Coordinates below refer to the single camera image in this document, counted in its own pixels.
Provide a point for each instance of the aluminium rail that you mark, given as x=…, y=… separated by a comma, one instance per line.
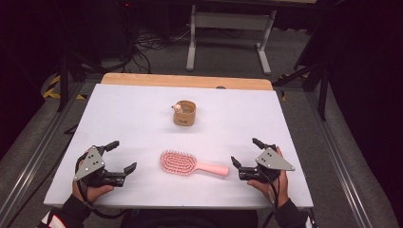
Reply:
x=38, y=152
x=335, y=158

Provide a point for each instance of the wooden table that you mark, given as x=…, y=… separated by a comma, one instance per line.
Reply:
x=190, y=80

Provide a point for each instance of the wooden cup with animal figure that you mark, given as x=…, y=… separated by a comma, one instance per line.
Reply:
x=185, y=118

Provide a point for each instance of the white board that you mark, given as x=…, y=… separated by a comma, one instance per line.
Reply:
x=142, y=126

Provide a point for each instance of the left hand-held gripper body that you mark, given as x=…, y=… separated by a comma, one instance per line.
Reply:
x=95, y=164

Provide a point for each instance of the pink hairbrush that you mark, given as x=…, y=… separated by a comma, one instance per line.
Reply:
x=177, y=163

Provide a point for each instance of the person's dark clothing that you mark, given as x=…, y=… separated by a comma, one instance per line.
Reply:
x=190, y=220

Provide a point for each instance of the person's left hand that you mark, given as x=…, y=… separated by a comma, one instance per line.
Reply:
x=92, y=191

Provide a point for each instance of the person's right hand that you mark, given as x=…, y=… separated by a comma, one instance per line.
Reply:
x=282, y=186

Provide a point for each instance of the black metal stand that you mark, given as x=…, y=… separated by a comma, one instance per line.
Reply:
x=323, y=95
x=64, y=82

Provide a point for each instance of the yellow black floor tape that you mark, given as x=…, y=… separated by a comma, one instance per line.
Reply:
x=50, y=91

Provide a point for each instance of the grey metal table frame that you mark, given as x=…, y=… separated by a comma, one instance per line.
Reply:
x=231, y=21

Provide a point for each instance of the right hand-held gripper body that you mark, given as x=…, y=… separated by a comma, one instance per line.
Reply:
x=269, y=161

